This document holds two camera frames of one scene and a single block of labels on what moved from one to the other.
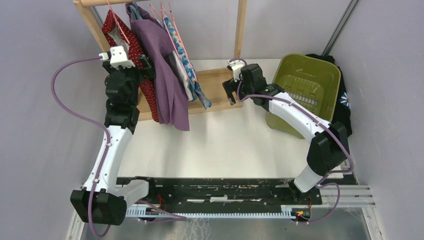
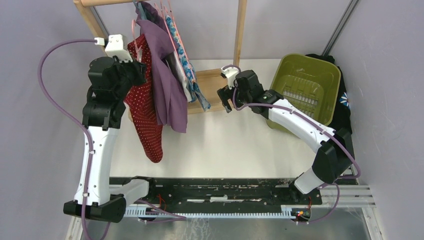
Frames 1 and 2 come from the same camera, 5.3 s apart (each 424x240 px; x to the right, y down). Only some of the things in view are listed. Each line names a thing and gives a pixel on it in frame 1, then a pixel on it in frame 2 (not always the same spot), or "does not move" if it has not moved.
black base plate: [231, 192] does not move
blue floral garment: [195, 87] does not move
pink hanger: [117, 21] to [136, 50]
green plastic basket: [314, 81] does not move
